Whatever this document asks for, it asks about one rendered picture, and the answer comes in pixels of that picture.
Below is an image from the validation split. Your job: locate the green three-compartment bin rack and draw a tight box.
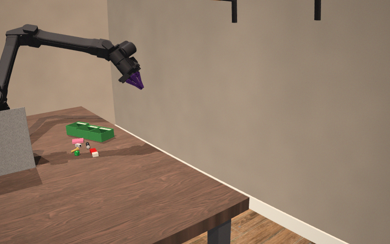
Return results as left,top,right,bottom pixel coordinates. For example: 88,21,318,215
66,121,114,142

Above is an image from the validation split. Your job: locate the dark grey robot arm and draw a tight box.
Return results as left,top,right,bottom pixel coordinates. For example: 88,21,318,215
0,24,138,111

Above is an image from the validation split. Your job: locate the red and white eraser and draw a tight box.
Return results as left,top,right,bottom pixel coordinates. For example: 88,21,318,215
90,148,99,157

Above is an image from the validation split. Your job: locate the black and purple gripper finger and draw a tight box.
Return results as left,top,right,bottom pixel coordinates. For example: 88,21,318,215
126,77,142,89
130,71,144,88

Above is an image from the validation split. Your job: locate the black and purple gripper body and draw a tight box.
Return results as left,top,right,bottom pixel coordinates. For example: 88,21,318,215
116,58,141,83

